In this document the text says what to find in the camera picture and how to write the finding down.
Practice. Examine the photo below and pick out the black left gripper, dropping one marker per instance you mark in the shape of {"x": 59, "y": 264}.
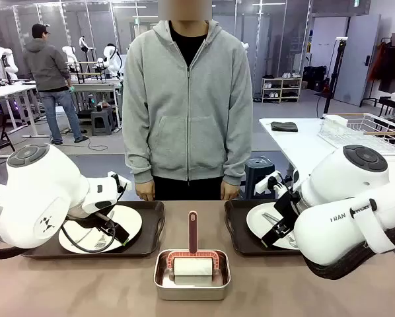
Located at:
{"x": 106, "y": 222}

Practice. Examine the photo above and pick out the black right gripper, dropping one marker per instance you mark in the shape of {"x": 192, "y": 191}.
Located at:
{"x": 288, "y": 209}

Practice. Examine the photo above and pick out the round white plate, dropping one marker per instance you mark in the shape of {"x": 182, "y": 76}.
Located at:
{"x": 131, "y": 221}
{"x": 255, "y": 224}

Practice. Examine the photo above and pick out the dark brown serving tray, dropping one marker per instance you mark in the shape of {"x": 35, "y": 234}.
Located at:
{"x": 144, "y": 231}
{"x": 237, "y": 237}

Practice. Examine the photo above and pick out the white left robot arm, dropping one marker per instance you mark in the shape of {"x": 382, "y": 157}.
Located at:
{"x": 35, "y": 185}

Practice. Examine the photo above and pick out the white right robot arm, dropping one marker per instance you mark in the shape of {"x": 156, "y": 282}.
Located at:
{"x": 349, "y": 185}

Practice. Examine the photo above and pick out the person's left forearm grey sleeve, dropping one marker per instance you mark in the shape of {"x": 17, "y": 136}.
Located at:
{"x": 237, "y": 158}

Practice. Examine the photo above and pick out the person's right forearm grey sleeve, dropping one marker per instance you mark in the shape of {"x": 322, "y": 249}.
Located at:
{"x": 138, "y": 158}

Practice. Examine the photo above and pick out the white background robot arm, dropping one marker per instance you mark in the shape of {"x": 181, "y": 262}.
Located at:
{"x": 68, "y": 51}
{"x": 111, "y": 62}
{"x": 4, "y": 53}

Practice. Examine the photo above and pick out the person's right hand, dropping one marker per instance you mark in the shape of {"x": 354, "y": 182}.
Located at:
{"x": 144, "y": 191}

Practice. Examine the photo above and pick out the person's left hand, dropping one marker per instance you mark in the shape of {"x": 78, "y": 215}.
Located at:
{"x": 230, "y": 191}

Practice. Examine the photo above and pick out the silver knife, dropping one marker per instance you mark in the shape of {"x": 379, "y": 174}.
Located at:
{"x": 270, "y": 217}

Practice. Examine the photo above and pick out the silver fork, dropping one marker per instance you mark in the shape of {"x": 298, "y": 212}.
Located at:
{"x": 291, "y": 242}

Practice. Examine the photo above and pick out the dark blue plastic stool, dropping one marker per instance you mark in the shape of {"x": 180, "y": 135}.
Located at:
{"x": 257, "y": 178}

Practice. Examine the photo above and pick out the rectangular metal container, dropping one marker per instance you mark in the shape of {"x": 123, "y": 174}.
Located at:
{"x": 191, "y": 294}

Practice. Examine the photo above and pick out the large white table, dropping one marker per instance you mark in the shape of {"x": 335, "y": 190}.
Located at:
{"x": 303, "y": 138}

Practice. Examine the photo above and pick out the folded black cloth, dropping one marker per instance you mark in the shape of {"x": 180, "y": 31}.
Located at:
{"x": 283, "y": 126}

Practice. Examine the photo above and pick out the grey step stool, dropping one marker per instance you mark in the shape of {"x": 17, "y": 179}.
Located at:
{"x": 101, "y": 123}

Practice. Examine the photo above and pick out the person in light grey hoodie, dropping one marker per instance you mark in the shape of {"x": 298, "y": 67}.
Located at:
{"x": 184, "y": 115}

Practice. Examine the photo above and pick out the white shoe rack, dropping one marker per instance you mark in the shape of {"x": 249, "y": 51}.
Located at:
{"x": 281, "y": 86}

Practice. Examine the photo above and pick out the white workbench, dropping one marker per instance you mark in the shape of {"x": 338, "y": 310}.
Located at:
{"x": 95, "y": 87}

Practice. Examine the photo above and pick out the black bags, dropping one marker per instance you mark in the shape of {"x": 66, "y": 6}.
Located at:
{"x": 314, "y": 77}

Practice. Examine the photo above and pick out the black cart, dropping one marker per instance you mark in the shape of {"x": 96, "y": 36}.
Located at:
{"x": 390, "y": 103}

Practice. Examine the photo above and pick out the white office desk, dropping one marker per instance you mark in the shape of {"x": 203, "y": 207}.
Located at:
{"x": 12, "y": 90}

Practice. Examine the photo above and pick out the person dark grey hoodie jeans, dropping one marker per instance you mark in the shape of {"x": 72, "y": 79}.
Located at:
{"x": 47, "y": 66}

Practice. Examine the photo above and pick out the grey door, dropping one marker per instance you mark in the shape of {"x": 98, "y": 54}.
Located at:
{"x": 356, "y": 66}

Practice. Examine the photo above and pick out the orange hanging jacket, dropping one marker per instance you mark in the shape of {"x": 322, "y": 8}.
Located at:
{"x": 376, "y": 62}

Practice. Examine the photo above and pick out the black light stand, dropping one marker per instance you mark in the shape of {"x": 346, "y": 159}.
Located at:
{"x": 341, "y": 39}

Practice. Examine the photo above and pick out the black hanging jacket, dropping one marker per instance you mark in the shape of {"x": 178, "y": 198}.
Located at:
{"x": 394, "y": 66}

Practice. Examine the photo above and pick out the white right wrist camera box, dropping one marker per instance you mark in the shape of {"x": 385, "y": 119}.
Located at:
{"x": 263, "y": 186}

